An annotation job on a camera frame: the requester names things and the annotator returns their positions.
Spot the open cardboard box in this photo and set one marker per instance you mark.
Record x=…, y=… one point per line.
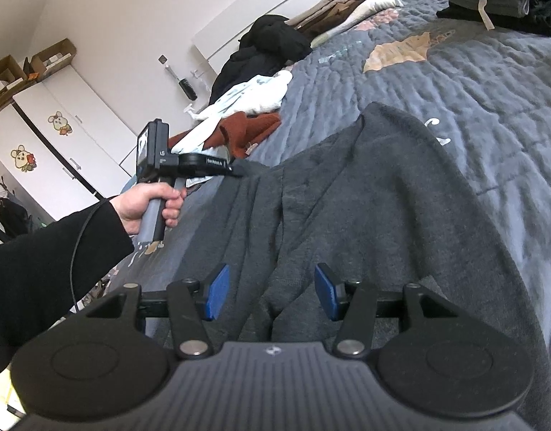
x=55, y=65
x=6, y=72

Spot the black hanging pants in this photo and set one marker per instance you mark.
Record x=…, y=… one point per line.
x=13, y=217

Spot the rust red garment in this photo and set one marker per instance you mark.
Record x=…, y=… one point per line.
x=253, y=128

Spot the dark grey pants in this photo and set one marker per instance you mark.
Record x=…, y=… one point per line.
x=370, y=197

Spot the black hair brush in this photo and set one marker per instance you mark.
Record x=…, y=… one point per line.
x=188, y=90

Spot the person's left forearm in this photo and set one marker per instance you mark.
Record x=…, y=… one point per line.
x=42, y=278

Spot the grey printed quilt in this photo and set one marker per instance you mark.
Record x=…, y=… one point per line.
x=482, y=76

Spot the white spray bottle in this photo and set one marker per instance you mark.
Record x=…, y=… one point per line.
x=191, y=110

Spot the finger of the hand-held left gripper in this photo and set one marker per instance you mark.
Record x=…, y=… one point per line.
x=219, y=166

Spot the person's left hand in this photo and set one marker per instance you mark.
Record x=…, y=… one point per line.
x=132, y=208

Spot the white wardrobe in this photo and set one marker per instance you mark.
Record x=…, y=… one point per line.
x=78, y=112

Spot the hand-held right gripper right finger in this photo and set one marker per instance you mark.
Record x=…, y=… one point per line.
x=327, y=292

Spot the white headboard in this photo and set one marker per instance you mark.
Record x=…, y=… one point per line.
x=221, y=40

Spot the white long pillow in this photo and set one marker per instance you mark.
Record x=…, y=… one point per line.
x=378, y=2

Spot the cartoon mouse sticker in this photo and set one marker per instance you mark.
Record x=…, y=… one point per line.
x=60, y=123
x=23, y=158

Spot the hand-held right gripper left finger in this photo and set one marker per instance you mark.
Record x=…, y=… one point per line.
x=217, y=292

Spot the black fleece coat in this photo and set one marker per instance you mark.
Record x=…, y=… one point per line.
x=266, y=40

